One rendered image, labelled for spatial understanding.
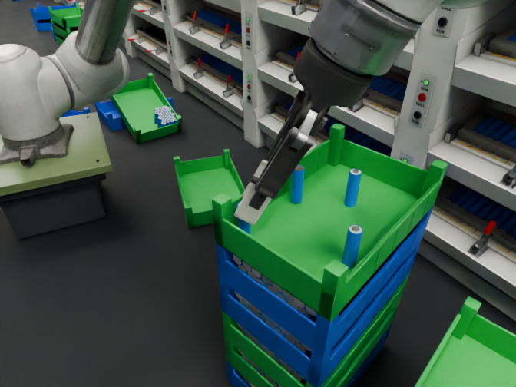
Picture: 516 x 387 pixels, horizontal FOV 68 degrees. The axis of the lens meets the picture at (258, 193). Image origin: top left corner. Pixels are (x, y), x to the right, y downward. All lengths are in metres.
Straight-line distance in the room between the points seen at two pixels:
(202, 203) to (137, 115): 0.64
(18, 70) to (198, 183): 0.62
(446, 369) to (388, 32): 0.50
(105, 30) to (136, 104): 0.80
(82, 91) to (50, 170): 0.24
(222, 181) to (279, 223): 0.80
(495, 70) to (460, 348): 0.52
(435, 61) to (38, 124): 0.99
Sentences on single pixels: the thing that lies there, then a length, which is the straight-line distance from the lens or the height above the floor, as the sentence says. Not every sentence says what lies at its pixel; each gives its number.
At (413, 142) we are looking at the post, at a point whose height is 0.33.
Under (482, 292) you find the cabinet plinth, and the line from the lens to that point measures 1.14.
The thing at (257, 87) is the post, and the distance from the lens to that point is 1.46.
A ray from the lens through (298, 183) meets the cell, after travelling 0.60.
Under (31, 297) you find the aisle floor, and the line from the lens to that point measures 1.16.
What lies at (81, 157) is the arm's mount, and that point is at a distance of 1.19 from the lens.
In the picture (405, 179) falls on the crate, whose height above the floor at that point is 0.43.
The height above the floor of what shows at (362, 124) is 0.31.
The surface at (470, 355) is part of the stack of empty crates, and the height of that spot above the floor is 0.24.
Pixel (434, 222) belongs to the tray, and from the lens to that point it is 1.10.
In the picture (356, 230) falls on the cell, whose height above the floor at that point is 0.47.
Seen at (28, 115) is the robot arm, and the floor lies 0.35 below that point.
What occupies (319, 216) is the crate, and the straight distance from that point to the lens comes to 0.61.
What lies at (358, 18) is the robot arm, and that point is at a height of 0.72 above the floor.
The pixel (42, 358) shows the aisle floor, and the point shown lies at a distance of 1.03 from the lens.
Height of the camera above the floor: 0.79
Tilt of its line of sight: 37 degrees down
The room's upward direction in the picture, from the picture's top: straight up
